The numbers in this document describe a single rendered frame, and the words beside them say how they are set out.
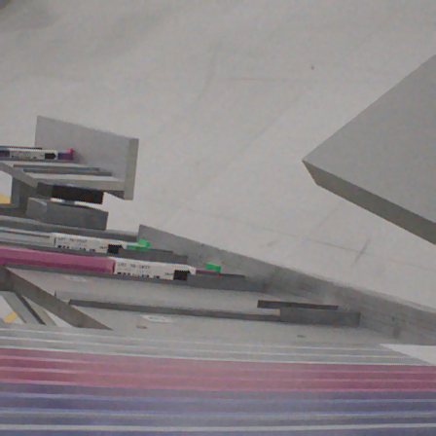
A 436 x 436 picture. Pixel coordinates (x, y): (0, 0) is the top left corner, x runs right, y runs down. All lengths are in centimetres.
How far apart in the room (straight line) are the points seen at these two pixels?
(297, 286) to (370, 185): 35
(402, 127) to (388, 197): 13
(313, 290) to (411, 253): 133
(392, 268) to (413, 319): 139
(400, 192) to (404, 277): 97
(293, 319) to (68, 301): 14
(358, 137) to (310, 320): 53
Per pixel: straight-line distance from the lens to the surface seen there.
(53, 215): 82
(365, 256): 203
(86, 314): 47
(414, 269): 191
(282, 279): 66
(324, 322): 57
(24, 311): 162
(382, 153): 102
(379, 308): 58
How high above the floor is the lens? 106
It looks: 25 degrees down
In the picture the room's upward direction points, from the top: 34 degrees counter-clockwise
